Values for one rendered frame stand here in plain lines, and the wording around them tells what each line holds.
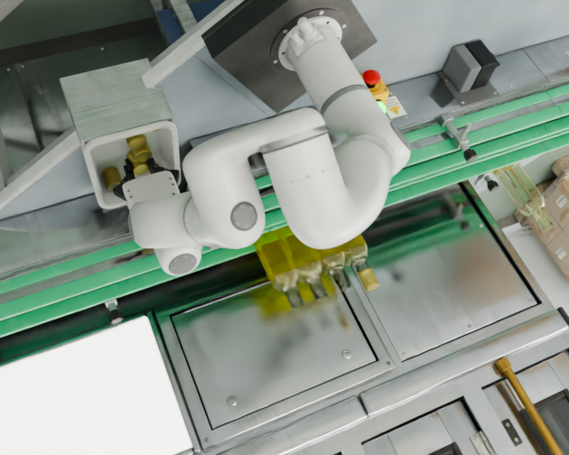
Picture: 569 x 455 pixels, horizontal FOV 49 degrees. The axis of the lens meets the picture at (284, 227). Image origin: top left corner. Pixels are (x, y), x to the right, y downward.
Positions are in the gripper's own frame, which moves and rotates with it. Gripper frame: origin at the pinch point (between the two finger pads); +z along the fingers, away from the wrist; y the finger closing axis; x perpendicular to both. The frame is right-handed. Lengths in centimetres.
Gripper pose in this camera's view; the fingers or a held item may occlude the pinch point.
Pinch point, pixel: (140, 167)
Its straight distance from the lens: 130.1
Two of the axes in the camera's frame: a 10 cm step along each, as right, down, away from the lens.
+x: -0.1, -6.9, -7.2
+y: 9.1, -3.0, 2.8
